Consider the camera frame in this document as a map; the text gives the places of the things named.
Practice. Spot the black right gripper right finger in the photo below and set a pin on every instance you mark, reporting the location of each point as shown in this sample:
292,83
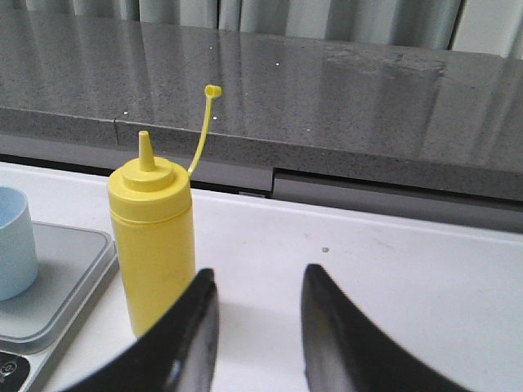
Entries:
345,351

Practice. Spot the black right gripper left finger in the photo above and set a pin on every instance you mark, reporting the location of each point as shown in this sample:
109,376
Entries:
178,353

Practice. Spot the yellow squeeze bottle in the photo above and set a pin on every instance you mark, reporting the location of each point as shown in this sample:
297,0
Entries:
152,219

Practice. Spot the light blue plastic cup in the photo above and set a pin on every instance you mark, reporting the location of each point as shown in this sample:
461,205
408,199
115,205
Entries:
19,262

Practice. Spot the silver electronic kitchen scale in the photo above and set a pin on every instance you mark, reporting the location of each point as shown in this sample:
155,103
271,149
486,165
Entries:
71,264

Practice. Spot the grey stone counter ledge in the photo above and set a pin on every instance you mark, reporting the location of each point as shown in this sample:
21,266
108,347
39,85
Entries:
77,90

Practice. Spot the grey curtain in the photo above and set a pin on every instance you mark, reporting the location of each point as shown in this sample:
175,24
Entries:
490,27

